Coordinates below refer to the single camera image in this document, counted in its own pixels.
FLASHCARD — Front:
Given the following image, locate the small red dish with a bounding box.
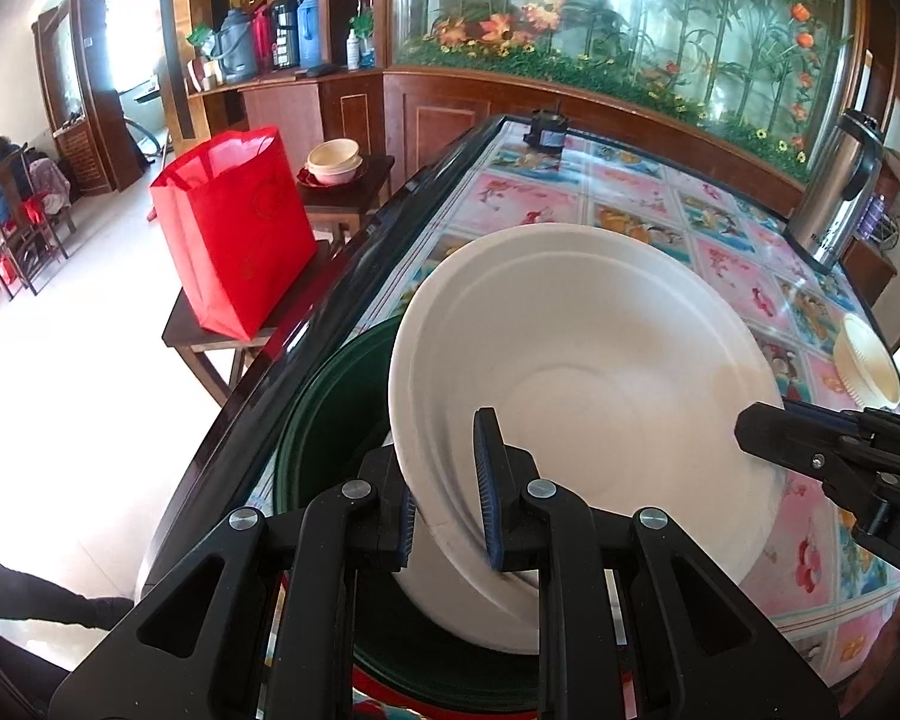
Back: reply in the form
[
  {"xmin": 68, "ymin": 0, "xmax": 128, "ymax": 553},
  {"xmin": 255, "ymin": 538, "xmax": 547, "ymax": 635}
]
[{"xmin": 296, "ymin": 167, "xmax": 368, "ymax": 191}]

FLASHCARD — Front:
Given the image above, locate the black ink bottle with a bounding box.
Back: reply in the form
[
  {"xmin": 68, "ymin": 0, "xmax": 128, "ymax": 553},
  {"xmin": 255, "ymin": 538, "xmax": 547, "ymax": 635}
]
[{"xmin": 523, "ymin": 109, "xmax": 569, "ymax": 153}]

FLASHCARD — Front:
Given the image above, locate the wooden counter cabinet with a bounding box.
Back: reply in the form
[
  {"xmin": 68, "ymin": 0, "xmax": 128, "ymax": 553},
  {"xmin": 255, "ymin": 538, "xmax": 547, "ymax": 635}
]
[{"xmin": 187, "ymin": 64, "xmax": 871, "ymax": 241}]

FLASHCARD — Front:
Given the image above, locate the printed floral tablecloth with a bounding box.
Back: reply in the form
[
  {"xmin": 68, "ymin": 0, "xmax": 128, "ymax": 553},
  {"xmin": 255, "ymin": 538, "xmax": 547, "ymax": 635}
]
[{"xmin": 259, "ymin": 120, "xmax": 900, "ymax": 720}]

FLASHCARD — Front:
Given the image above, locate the green plastic bowl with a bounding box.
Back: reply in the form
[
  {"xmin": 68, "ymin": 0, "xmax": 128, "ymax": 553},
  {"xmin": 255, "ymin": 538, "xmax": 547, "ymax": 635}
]
[{"xmin": 274, "ymin": 319, "xmax": 548, "ymax": 713}]

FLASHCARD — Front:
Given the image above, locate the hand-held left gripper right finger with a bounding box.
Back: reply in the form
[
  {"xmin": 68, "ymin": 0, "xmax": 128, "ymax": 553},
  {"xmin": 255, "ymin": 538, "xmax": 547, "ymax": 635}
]
[{"xmin": 472, "ymin": 406, "xmax": 841, "ymax": 720}]

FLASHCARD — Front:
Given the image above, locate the blue thermos flask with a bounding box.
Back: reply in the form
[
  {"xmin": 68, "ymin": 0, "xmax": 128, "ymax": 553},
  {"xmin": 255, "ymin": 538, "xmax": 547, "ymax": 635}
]
[{"xmin": 298, "ymin": 0, "xmax": 323, "ymax": 70}]

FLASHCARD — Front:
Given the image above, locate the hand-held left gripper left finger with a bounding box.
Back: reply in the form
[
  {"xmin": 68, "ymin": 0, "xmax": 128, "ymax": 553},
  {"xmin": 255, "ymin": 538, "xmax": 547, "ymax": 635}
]
[{"xmin": 49, "ymin": 446, "xmax": 421, "ymax": 720}]

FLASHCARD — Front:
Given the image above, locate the red thermos flask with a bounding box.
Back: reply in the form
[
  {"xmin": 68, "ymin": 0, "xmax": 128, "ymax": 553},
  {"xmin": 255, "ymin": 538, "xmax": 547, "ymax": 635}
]
[{"xmin": 251, "ymin": 11, "xmax": 275, "ymax": 74}]

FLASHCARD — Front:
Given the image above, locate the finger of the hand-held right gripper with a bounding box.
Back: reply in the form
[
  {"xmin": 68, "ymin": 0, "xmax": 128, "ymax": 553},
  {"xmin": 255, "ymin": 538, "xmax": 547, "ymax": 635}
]
[
  {"xmin": 784, "ymin": 402, "xmax": 900, "ymax": 460},
  {"xmin": 735, "ymin": 403, "xmax": 882, "ymax": 482}
]

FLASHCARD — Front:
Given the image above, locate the large red gold-rimmed plate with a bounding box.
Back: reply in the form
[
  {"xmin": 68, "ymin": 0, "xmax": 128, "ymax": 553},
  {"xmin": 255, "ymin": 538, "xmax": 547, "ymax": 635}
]
[{"xmin": 349, "ymin": 671, "xmax": 541, "ymax": 720}]

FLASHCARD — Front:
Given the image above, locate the black thermos pot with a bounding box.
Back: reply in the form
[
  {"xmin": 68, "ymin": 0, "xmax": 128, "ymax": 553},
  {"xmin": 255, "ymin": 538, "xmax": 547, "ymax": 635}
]
[{"xmin": 268, "ymin": 0, "xmax": 305, "ymax": 72}]

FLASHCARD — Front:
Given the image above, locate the dark wooden side table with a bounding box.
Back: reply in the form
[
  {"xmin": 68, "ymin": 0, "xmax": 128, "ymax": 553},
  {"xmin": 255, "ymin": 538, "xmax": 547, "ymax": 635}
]
[{"xmin": 298, "ymin": 156, "xmax": 396, "ymax": 245}]

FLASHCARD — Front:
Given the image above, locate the stainless steel thermos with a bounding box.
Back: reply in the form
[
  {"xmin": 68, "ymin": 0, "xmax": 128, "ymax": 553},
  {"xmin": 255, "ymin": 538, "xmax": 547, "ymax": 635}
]
[{"xmin": 786, "ymin": 109, "xmax": 886, "ymax": 275}]

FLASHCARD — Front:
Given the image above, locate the red paper bag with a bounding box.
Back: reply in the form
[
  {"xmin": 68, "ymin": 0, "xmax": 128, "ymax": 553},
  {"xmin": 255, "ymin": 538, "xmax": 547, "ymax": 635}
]
[{"xmin": 148, "ymin": 127, "xmax": 318, "ymax": 341}]

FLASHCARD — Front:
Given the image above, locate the dark wooden stool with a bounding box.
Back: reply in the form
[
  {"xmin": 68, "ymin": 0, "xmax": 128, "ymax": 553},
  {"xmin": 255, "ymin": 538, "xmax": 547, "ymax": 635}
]
[{"xmin": 163, "ymin": 240, "xmax": 346, "ymax": 410}]

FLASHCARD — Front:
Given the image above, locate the wooden chair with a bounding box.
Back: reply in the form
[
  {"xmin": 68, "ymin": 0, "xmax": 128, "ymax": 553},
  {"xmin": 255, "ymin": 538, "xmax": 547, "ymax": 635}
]
[{"xmin": 0, "ymin": 142, "xmax": 77, "ymax": 302}]

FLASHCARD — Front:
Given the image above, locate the wooden display cabinet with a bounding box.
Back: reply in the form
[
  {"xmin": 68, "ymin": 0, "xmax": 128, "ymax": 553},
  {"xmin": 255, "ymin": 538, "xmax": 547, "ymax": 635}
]
[{"xmin": 34, "ymin": 0, "xmax": 145, "ymax": 196}]

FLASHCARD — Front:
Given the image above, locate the cream bowl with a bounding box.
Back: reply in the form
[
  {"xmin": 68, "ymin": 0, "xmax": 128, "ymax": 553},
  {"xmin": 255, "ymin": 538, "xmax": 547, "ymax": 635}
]
[{"xmin": 305, "ymin": 139, "xmax": 365, "ymax": 187}]

